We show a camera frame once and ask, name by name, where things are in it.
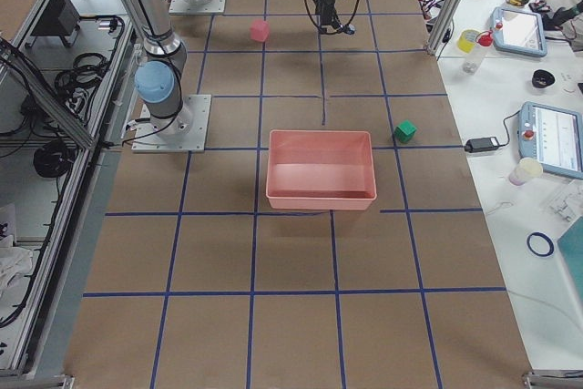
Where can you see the translucent plastic cup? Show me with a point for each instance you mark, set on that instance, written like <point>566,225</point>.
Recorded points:
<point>525,170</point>

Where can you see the teal book corner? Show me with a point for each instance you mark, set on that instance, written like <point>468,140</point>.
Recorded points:
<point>570,246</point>

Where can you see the robot arm base plate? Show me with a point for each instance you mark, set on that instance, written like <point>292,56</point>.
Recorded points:
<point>196,125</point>

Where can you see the teach pendant tablet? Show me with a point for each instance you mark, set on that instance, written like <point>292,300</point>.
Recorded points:
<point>552,136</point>
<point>518,31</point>

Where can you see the green foam cube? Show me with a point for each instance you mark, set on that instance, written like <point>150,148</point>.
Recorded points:
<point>405,131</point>

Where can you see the black round cap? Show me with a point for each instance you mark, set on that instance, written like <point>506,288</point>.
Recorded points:
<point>542,79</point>

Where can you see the clear plastic bag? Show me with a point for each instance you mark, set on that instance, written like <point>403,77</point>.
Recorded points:
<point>565,202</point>

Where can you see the yellow tape roll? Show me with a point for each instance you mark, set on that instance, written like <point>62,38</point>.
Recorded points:
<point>467,40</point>

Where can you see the clear plastic bottle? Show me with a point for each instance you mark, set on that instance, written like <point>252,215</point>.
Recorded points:
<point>478,52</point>

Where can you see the pink foam cube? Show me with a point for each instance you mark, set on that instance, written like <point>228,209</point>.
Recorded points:
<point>259,30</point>

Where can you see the aluminium frame post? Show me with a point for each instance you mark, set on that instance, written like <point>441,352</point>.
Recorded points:
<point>451,2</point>

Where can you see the left aluminium frame rail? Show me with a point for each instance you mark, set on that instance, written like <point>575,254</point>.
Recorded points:
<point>36,211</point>

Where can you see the far teach pendant tablet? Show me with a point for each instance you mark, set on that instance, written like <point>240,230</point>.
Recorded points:
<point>518,31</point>

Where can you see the black power adapter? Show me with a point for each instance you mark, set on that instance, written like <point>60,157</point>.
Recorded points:
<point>478,145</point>

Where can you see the near teach pendant tablet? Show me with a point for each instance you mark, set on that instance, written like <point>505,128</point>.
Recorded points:
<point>552,136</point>

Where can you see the pink plastic bin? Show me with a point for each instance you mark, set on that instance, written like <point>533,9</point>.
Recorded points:
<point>320,170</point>

